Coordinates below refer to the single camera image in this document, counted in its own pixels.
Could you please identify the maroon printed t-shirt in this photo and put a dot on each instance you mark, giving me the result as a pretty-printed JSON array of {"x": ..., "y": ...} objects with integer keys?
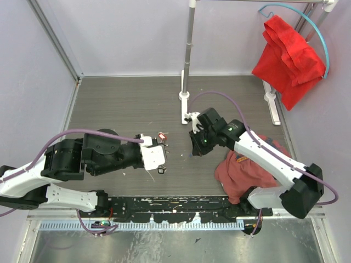
[{"x": 237, "y": 173}]

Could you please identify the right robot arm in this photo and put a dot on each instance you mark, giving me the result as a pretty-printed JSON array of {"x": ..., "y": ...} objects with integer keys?
[{"x": 300, "y": 185}]

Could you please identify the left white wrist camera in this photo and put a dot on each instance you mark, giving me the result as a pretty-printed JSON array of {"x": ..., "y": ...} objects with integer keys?
[{"x": 149, "y": 159}]

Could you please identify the black mounting plate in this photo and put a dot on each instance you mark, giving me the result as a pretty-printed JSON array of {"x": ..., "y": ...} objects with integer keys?
[{"x": 176, "y": 209}]

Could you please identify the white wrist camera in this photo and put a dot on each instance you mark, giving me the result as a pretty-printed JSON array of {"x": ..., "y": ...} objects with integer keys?
[
  {"x": 149, "y": 159},
  {"x": 192, "y": 117}
]

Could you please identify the aluminium corner profile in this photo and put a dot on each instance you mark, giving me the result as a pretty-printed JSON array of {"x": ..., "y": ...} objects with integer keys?
[{"x": 47, "y": 19}]

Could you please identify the red cloth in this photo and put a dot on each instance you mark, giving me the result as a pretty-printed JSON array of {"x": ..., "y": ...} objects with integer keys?
[{"x": 288, "y": 62}]

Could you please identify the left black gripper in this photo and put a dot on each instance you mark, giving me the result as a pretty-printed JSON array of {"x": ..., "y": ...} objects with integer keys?
[{"x": 158, "y": 144}]

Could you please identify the white pole base foot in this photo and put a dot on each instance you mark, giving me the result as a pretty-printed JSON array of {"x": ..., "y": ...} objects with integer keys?
[{"x": 183, "y": 97}]

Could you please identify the metal keyring with keys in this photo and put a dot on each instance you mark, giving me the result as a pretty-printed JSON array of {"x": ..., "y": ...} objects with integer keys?
[{"x": 161, "y": 169}]

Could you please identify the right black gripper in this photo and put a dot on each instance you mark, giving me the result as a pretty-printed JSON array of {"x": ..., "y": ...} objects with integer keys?
[{"x": 197, "y": 149}]

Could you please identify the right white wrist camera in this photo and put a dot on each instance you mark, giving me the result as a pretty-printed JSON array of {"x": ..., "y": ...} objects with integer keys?
[{"x": 192, "y": 117}]

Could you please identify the blue clothes hanger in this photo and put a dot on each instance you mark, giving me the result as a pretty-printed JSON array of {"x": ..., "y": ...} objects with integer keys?
[{"x": 314, "y": 26}]

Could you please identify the slotted cable duct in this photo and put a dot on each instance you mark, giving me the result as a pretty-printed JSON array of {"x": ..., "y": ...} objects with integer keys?
[{"x": 70, "y": 225}]

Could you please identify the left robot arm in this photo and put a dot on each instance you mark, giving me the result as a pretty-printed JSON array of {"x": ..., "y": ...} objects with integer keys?
[{"x": 68, "y": 157}]

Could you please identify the red tagged key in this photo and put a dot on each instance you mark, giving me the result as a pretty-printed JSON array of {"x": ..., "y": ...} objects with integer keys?
[{"x": 162, "y": 137}]

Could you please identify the metal rack pole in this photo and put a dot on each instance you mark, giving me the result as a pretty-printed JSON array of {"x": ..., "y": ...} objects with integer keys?
[{"x": 189, "y": 38}]

